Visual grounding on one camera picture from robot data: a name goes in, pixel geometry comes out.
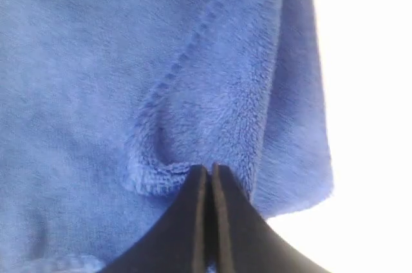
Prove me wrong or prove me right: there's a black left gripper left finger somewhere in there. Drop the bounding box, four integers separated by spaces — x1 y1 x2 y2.
101 165 207 273

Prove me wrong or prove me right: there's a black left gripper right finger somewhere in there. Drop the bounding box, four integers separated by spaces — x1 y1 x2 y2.
211 164 327 273

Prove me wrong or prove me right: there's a blue microfibre towel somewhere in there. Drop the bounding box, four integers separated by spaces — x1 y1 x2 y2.
1 0 333 272

